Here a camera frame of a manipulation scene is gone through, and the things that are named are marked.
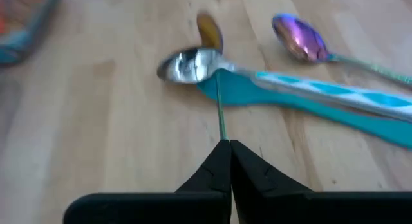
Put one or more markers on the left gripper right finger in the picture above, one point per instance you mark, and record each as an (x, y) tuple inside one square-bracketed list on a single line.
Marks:
[(273, 204)]

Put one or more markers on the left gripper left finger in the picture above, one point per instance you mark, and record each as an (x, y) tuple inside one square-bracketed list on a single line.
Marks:
[(193, 208)]

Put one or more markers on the clear plastic bin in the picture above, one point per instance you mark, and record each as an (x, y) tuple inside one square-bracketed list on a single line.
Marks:
[(32, 11)]

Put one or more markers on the small iridescent spoon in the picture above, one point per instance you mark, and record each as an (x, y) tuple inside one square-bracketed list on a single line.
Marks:
[(209, 34)]

